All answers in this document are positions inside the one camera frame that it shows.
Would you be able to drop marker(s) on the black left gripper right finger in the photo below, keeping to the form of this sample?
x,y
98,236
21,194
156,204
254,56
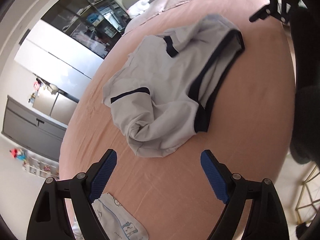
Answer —
x,y
266,219

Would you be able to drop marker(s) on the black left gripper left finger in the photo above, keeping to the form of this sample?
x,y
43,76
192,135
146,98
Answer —
x,y
49,218

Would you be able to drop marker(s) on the white printed storage bag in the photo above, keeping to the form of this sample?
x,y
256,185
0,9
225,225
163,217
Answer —
x,y
117,222

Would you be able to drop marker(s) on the white shirt with navy trim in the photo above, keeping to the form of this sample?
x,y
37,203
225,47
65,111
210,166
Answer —
x,y
165,92

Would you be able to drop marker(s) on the dark sleeve forearm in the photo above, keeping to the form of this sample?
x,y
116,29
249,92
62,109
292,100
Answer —
x,y
304,30

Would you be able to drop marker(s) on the white storage shelf rack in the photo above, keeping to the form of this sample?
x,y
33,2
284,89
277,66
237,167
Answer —
x,y
40,168

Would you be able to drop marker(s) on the red and blue plush toy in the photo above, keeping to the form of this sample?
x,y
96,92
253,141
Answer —
x,y
18,153

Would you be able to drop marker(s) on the grey door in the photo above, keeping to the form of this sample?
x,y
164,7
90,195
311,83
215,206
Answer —
x,y
32,131

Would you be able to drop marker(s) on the pink bed sheet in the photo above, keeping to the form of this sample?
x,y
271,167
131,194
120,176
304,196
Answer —
x,y
248,125

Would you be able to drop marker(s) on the beige refrigerator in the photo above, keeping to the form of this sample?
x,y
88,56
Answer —
x,y
56,106

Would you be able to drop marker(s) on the pink plush on refrigerator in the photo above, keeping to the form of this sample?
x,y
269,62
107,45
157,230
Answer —
x,y
37,84

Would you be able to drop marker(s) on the dark glass display cabinet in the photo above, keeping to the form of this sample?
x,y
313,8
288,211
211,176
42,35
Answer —
x,y
96,24

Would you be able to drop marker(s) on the gold wire frame stand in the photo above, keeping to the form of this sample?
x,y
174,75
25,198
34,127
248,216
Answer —
x,y
308,199

